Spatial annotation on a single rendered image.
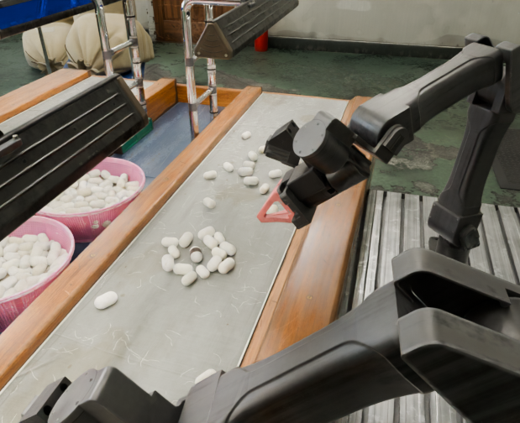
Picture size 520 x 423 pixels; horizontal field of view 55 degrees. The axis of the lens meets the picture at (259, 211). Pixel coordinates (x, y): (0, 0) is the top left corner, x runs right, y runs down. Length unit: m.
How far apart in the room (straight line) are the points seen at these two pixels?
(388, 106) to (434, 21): 4.53
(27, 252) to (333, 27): 4.56
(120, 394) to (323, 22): 5.01
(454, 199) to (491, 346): 0.66
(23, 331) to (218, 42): 0.63
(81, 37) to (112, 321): 3.24
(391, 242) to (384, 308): 0.80
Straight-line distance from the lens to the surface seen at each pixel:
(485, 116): 0.91
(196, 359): 0.76
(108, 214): 1.09
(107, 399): 0.45
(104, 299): 0.86
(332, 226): 0.99
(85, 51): 3.89
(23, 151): 0.56
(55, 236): 1.07
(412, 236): 1.17
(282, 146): 0.74
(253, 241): 0.98
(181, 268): 0.89
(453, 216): 0.97
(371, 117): 0.74
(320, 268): 0.88
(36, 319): 0.85
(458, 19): 5.29
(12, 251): 1.07
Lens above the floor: 1.31
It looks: 32 degrees down
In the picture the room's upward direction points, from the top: straight up
